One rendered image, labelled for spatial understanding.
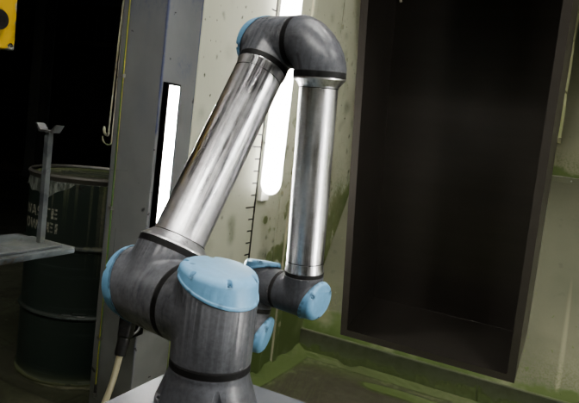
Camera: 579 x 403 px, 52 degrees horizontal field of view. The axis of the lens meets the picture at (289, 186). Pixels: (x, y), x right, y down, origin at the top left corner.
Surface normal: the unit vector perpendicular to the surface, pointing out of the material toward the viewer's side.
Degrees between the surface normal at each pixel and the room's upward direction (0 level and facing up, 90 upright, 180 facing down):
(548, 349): 57
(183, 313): 90
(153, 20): 90
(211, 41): 90
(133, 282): 68
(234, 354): 90
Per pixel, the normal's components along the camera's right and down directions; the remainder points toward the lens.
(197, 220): 0.52, -0.04
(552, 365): -0.32, -0.51
